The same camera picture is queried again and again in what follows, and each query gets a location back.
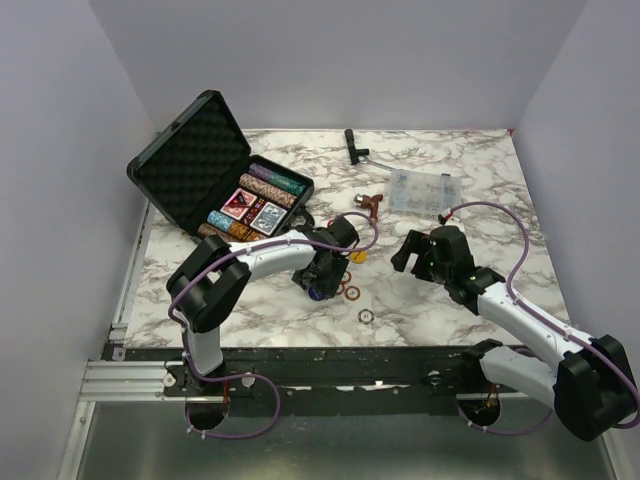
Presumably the blue dealer button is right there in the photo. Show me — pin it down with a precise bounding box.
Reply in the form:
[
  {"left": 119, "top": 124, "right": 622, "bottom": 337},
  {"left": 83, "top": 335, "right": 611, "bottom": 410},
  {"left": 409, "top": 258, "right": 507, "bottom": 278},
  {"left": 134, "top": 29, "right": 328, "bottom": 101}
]
[{"left": 308, "top": 288, "right": 326, "bottom": 301}]

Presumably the yellow dealer button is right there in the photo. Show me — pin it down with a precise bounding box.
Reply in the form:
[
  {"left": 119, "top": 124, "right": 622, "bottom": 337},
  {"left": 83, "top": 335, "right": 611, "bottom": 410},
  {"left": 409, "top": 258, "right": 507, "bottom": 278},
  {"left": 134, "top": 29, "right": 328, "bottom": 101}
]
[{"left": 349, "top": 251, "right": 368, "bottom": 264}]

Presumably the black poker chip case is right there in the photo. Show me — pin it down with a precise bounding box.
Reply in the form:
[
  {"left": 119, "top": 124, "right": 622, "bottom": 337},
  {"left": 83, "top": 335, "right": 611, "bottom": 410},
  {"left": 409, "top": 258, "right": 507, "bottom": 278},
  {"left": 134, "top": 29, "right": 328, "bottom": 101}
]
[{"left": 127, "top": 90, "right": 314, "bottom": 237}]

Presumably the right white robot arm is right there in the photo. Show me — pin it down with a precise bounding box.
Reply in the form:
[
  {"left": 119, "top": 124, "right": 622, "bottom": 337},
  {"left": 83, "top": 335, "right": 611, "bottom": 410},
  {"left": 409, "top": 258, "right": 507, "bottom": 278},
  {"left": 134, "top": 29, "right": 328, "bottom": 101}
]
[{"left": 391, "top": 226, "right": 639, "bottom": 441}]

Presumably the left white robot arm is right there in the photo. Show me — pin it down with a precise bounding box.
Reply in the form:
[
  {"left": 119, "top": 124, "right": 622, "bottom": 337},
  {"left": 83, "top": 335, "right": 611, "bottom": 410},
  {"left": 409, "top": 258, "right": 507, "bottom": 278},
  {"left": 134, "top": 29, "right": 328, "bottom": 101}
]
[{"left": 166, "top": 218, "right": 359, "bottom": 395}]

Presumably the orange poker chip right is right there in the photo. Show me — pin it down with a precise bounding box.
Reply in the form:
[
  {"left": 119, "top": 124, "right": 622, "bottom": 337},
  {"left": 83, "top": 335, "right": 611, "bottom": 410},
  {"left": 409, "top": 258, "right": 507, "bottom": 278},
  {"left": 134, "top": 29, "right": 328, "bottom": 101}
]
[{"left": 344, "top": 285, "right": 361, "bottom": 301}]

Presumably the clear plastic organizer box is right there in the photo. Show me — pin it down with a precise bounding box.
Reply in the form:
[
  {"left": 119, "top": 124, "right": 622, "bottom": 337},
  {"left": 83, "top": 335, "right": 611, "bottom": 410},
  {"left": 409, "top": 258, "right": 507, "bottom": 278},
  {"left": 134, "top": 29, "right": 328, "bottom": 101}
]
[{"left": 387, "top": 169, "right": 462, "bottom": 216}]

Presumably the grey purple poker chip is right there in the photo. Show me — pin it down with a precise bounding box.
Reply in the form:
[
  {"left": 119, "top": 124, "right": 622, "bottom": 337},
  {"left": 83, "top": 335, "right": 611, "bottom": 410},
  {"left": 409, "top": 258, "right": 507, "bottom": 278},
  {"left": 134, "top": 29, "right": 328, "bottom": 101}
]
[{"left": 357, "top": 309, "right": 375, "bottom": 325}]

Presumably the brown copper tool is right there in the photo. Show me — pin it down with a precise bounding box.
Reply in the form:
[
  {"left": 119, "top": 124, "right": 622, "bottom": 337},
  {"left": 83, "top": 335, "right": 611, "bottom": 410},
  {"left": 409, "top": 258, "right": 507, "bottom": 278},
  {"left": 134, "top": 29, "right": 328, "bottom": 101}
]
[{"left": 354, "top": 194, "right": 384, "bottom": 223}]

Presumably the blue card deck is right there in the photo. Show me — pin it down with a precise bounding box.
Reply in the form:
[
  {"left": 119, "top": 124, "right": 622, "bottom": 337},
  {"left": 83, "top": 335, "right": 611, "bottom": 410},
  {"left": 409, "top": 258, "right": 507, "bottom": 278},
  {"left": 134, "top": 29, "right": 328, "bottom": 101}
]
[{"left": 250, "top": 202, "right": 287, "bottom": 236}]

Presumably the red card deck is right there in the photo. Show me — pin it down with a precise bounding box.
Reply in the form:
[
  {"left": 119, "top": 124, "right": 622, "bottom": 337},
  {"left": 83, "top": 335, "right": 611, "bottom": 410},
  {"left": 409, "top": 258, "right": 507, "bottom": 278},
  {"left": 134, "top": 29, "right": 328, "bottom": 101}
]
[{"left": 220, "top": 188, "right": 257, "bottom": 221}]

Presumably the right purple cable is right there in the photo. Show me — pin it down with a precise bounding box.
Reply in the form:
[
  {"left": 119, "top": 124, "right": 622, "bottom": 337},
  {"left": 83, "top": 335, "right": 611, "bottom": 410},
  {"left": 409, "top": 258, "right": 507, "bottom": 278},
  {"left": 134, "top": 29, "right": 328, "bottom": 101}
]
[{"left": 437, "top": 201, "right": 640, "bottom": 436}]

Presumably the purple cable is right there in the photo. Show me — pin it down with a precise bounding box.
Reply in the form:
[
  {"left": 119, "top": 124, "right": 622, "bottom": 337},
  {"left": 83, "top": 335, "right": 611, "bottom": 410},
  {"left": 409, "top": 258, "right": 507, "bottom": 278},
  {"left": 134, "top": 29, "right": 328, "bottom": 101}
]
[
  {"left": 168, "top": 210, "right": 380, "bottom": 441},
  {"left": 437, "top": 201, "right": 640, "bottom": 436}
]

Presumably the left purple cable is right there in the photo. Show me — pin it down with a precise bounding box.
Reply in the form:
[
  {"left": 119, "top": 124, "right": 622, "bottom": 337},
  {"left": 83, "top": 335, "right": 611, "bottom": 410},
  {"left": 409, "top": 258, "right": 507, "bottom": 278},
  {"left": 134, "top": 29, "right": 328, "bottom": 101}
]
[{"left": 168, "top": 210, "right": 380, "bottom": 441}]

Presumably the black T-handle wrench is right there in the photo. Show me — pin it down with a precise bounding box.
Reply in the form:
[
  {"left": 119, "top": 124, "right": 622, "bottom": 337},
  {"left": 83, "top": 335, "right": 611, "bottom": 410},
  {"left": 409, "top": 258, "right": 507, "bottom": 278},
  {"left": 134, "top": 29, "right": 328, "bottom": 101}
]
[{"left": 344, "top": 129, "right": 393, "bottom": 172}]

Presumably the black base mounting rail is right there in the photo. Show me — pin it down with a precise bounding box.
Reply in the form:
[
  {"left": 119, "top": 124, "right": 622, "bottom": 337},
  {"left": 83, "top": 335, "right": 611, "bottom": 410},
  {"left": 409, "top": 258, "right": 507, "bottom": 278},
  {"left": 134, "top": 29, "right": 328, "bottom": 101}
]
[{"left": 122, "top": 347, "right": 511, "bottom": 427}]

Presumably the aluminium extrusion rail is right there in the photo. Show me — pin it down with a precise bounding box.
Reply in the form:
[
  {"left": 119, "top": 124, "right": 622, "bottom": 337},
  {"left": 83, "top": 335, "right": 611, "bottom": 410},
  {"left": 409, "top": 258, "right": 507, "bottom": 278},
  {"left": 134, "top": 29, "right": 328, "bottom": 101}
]
[{"left": 79, "top": 359, "right": 174, "bottom": 401}]

